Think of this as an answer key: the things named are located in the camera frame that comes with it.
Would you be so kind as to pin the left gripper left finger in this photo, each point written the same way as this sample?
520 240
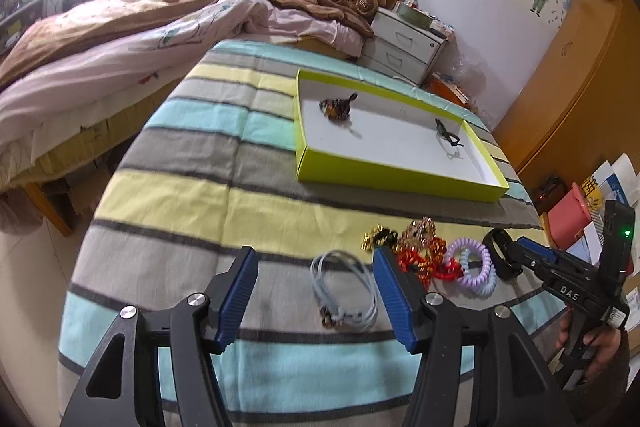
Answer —
228 296

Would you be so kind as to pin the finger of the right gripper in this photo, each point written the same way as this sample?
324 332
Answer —
498 243

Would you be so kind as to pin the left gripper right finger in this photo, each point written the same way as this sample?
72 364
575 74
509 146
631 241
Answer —
403 298

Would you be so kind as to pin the red gold knot ornament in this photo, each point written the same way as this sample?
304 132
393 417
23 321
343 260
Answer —
429 263

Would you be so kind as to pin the black gold hair clip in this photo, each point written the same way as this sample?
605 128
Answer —
379 237

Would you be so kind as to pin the brown claw hair clip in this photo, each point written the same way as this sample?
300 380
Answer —
337 109

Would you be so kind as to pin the right hand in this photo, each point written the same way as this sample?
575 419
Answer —
605 340

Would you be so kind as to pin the pink plastic box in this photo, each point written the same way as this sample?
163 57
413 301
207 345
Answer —
568 218

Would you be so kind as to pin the striped bed sheet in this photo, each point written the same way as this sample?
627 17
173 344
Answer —
214 170

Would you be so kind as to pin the large wooden wardrobe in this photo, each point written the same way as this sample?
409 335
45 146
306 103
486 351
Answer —
581 106

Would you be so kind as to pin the lime green shallow box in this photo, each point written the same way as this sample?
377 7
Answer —
390 142

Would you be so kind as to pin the cardboard box with books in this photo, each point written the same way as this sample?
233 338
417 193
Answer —
440 86

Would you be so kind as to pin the white bedside drawer cabinet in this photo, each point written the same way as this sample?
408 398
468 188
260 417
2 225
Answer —
400 50

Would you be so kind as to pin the green bowl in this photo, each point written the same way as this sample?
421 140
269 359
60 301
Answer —
414 17

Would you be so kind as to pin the brown pink duvet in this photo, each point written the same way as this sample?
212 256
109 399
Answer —
94 52

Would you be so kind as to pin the low desk shelf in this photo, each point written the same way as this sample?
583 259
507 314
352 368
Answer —
14 25

